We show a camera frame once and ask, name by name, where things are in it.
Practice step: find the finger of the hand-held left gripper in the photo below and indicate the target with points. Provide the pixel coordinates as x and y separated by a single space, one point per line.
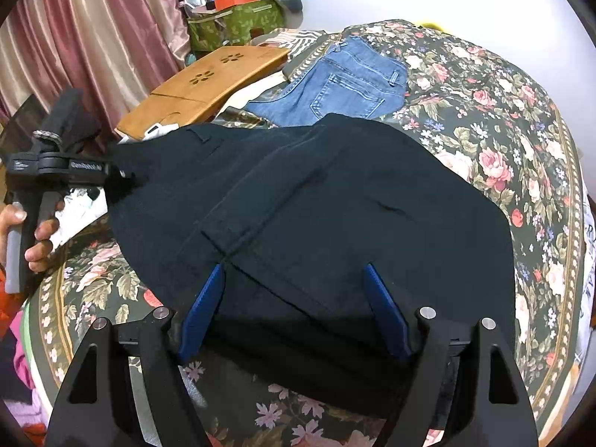
117 181

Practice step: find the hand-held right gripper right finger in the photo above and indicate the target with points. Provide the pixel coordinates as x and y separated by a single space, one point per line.
389 316

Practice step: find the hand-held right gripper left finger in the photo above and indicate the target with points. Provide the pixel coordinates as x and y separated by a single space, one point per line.
202 312

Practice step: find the black pants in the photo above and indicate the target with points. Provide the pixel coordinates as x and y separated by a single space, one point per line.
302 195

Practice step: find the person's left hand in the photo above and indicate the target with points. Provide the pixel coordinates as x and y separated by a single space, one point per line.
39 252

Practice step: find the wooden lap desk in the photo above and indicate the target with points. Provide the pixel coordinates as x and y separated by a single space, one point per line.
205 84

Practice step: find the pink striped curtain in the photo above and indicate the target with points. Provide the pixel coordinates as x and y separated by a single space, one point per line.
93 32

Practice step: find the pale wooden board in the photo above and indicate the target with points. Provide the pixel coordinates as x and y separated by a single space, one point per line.
251 95

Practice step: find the pink garment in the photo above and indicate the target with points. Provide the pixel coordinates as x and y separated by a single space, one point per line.
23 363

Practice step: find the green leaf-print storage bag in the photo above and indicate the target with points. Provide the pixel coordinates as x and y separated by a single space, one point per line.
242 21

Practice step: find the white printed bedsheet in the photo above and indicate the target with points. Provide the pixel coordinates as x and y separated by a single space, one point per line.
589 265

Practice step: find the orange box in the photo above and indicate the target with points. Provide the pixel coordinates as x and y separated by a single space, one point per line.
237 0

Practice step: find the floral blanket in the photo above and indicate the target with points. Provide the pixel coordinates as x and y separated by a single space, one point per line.
489 116

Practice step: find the striped cloth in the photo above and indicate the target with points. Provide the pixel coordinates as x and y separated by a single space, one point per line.
298 39

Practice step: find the blue jeans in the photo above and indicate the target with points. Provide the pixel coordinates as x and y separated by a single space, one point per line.
344 84

